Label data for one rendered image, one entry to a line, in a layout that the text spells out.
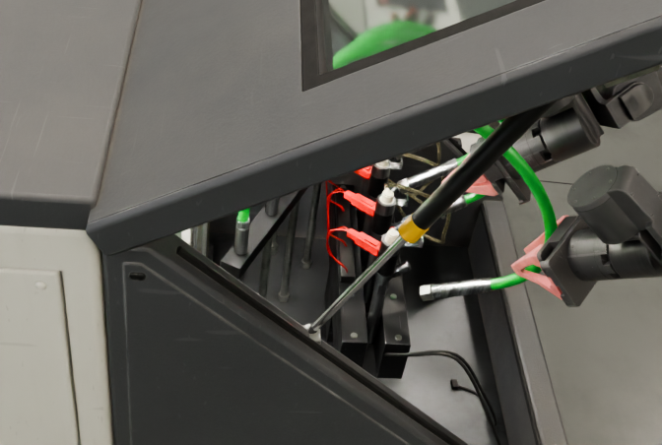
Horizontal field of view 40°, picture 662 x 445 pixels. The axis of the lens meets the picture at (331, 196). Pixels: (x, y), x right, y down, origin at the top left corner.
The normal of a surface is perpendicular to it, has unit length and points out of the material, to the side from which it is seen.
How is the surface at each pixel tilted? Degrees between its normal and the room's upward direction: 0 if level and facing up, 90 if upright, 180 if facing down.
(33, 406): 90
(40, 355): 90
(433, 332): 0
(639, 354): 0
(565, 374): 0
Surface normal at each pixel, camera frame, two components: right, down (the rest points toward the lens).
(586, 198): -0.66, -0.67
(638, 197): 0.57, -0.30
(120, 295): 0.04, 0.67
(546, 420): 0.12, -0.74
